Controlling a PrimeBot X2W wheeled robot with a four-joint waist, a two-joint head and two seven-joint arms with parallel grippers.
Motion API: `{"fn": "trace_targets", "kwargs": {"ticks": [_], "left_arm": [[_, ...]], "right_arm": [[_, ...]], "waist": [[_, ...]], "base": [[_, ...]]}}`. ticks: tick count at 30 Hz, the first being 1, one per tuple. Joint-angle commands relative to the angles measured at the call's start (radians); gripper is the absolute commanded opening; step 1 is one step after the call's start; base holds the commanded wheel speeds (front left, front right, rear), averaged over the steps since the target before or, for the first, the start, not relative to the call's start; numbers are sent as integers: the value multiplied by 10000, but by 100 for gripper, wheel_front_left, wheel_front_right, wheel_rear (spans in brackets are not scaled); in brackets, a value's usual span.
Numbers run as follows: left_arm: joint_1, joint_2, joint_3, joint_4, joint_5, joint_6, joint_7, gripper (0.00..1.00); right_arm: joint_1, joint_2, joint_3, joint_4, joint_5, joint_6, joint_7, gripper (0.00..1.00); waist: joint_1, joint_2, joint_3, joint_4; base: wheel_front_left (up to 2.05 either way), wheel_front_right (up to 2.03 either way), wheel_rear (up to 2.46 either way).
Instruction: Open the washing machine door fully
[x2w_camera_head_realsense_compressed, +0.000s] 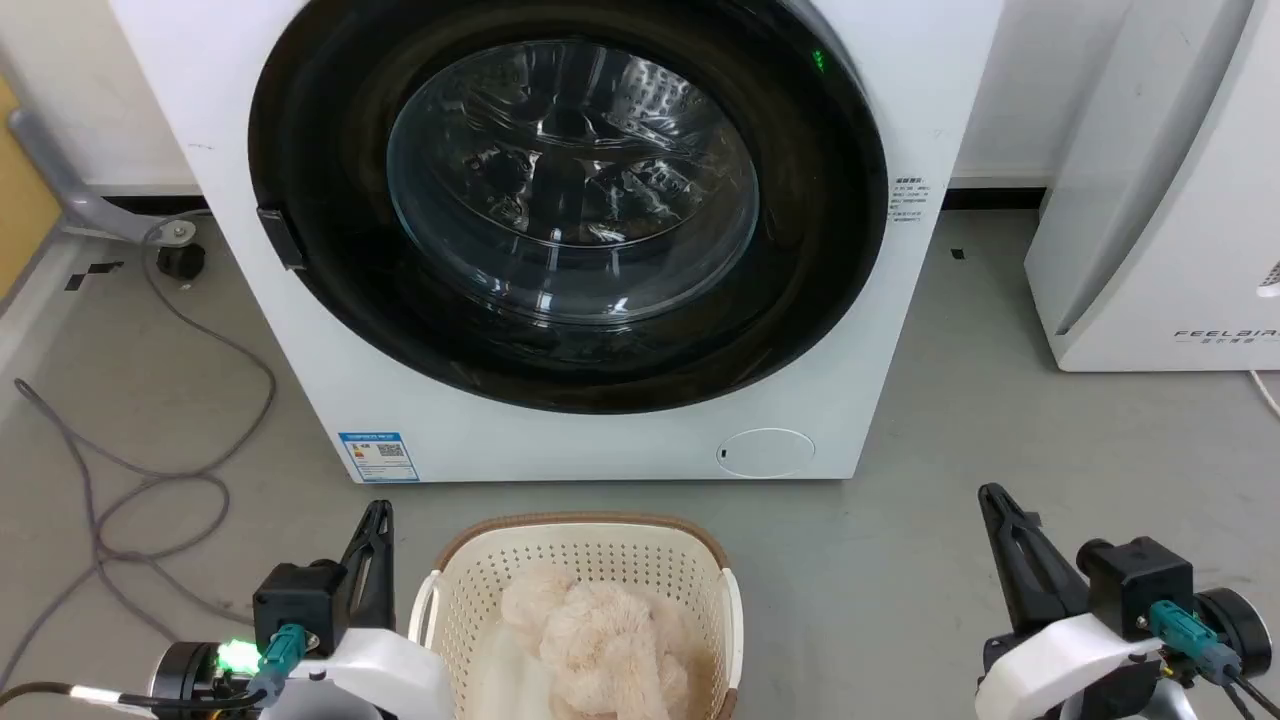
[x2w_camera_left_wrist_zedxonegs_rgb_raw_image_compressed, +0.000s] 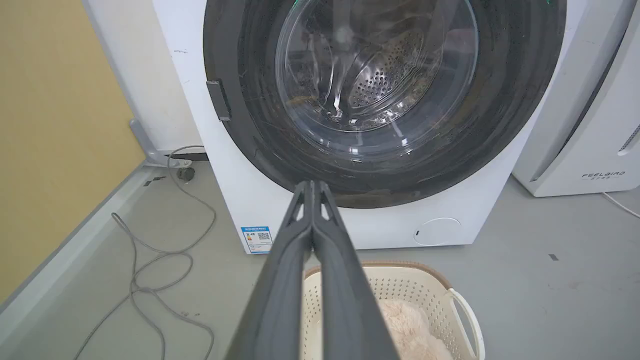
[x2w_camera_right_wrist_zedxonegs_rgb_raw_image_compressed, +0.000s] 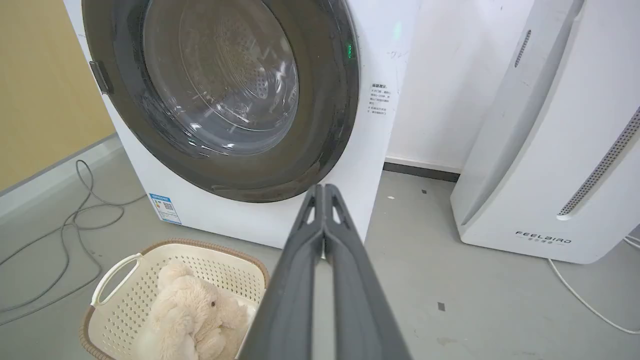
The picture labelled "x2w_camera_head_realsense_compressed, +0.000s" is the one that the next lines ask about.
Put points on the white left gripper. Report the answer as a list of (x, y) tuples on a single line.
[(385, 670)]

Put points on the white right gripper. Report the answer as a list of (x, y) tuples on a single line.
[(1060, 665)]

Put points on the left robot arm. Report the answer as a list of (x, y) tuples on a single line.
[(185, 672)]

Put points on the black round glass washer door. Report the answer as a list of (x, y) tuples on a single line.
[(570, 190)]

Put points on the white front-load washing machine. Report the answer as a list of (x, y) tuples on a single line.
[(930, 90)]

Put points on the blue energy label sticker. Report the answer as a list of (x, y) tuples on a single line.
[(379, 457)]

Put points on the white cloth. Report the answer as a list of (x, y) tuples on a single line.
[(500, 680)]

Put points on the cream perforated laundry basket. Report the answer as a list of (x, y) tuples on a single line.
[(590, 545)]

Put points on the beige fluffy plush toy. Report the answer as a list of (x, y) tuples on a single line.
[(600, 640)]

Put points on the round white filter cover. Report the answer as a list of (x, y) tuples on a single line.
[(766, 452)]

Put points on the black caster wheel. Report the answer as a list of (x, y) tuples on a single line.
[(181, 261)]

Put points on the small printed text sticker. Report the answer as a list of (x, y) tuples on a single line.
[(909, 199)]

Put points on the white air purifier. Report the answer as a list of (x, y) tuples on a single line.
[(1170, 200)]

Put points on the grey metal furniture leg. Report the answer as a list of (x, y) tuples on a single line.
[(60, 185)]

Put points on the yellow wooden board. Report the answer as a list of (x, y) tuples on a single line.
[(18, 190)]

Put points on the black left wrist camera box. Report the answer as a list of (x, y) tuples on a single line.
[(298, 605)]

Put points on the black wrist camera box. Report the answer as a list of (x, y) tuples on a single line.
[(1140, 580), (298, 605)]

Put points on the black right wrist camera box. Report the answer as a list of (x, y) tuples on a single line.
[(1140, 580)]

